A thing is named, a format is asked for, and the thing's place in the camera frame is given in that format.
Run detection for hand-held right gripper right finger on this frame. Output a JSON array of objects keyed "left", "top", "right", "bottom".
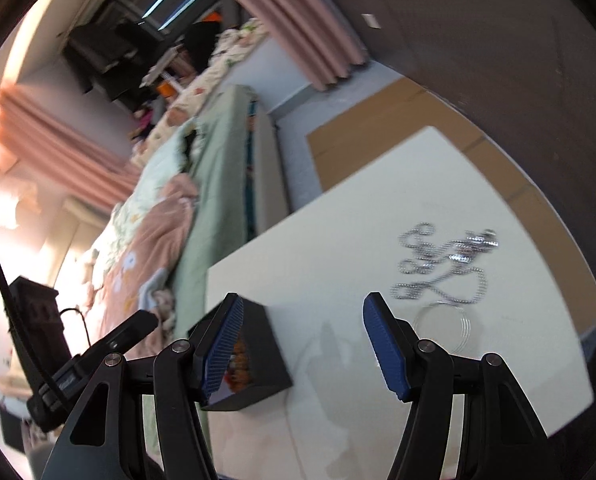
[{"left": 362, "top": 291, "right": 554, "bottom": 480}]

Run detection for hanging black clothes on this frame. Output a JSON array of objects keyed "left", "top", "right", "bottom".
[{"left": 63, "top": 20, "right": 171, "bottom": 107}]

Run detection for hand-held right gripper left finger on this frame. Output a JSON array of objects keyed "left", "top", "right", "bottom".
[{"left": 40, "top": 292, "right": 246, "bottom": 480}]

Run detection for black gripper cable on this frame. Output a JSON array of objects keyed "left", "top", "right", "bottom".
[{"left": 0, "top": 222, "right": 96, "bottom": 403}]

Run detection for black square box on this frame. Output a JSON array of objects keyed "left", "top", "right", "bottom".
[{"left": 187, "top": 296, "right": 293, "bottom": 412}]

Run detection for white low table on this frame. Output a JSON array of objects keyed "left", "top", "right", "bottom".
[{"left": 205, "top": 126, "right": 596, "bottom": 480}]

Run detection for beige bed frame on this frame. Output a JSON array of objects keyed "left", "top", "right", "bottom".
[{"left": 252, "top": 105, "right": 293, "bottom": 243}]

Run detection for floral window seat cushion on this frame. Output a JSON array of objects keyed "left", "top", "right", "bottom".
[{"left": 130, "top": 17, "right": 271, "bottom": 166}]

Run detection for beige headboard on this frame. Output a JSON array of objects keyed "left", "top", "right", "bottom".
[{"left": 43, "top": 195, "right": 116, "bottom": 301}]

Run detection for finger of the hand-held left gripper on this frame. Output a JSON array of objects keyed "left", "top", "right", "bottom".
[{"left": 92, "top": 310, "right": 159, "bottom": 356}]

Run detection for black bag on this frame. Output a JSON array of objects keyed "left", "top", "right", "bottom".
[{"left": 184, "top": 19, "right": 223, "bottom": 73}]

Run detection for white floral quilt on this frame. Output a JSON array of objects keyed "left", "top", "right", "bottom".
[{"left": 109, "top": 120, "right": 206, "bottom": 243}]

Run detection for bed with green sheet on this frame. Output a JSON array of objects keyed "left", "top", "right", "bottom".
[{"left": 170, "top": 85, "right": 259, "bottom": 341}]

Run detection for pink curtain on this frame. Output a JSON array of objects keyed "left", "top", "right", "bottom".
[
  {"left": 0, "top": 82, "right": 145, "bottom": 207},
  {"left": 198, "top": 0, "right": 369, "bottom": 92}
]

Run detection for pink floral fleece blanket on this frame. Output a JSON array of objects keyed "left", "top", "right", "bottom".
[{"left": 85, "top": 175, "right": 201, "bottom": 356}]

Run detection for silver chain necklace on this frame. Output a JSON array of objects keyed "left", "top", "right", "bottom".
[{"left": 390, "top": 222, "right": 501, "bottom": 306}]

